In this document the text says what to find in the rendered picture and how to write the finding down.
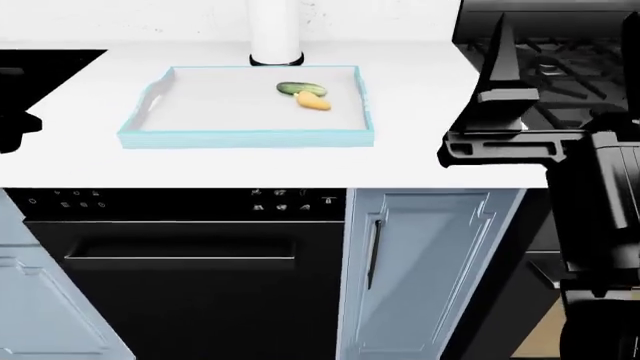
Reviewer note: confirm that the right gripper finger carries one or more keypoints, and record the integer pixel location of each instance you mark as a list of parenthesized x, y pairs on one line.
[(505, 112), (505, 153)]

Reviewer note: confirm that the light blue serving tray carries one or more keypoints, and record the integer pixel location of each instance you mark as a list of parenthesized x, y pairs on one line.
[(215, 108)]

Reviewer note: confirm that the black sink basin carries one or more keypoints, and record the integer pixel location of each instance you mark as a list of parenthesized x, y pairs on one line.
[(45, 71)]

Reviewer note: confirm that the black gas range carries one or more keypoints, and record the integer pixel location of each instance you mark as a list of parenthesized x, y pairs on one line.
[(570, 71)]

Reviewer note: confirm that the light blue cabinet door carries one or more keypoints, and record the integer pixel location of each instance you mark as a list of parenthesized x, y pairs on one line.
[(425, 270), (40, 300)]

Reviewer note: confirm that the yellow orange carrot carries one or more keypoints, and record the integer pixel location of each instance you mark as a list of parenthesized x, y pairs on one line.
[(315, 102)]

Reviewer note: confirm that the green cucumber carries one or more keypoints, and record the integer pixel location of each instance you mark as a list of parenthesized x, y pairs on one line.
[(300, 88)]

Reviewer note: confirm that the black dishwasher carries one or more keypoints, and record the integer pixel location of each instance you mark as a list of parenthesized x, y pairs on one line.
[(190, 292)]

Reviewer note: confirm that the white cylinder with black base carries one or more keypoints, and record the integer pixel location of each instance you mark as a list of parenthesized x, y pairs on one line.
[(275, 30)]

